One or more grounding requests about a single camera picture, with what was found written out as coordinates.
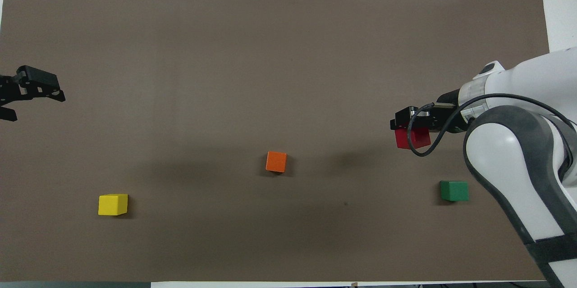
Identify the orange wooden block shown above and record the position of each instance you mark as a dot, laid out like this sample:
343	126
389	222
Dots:
276	162

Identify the brown table mat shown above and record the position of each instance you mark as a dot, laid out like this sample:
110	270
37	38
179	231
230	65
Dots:
270	76

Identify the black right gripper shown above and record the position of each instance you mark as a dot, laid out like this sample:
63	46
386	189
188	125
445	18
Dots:
419	119

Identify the red wooden block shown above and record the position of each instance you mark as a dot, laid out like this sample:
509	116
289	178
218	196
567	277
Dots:
412	138

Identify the yellow wooden block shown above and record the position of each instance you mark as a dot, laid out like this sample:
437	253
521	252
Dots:
112	204

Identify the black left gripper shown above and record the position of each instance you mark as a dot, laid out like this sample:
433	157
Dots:
9	92

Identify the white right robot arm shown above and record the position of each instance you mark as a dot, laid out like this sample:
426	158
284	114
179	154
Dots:
518	166

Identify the green wooden block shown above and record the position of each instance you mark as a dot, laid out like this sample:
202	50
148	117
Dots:
454	191

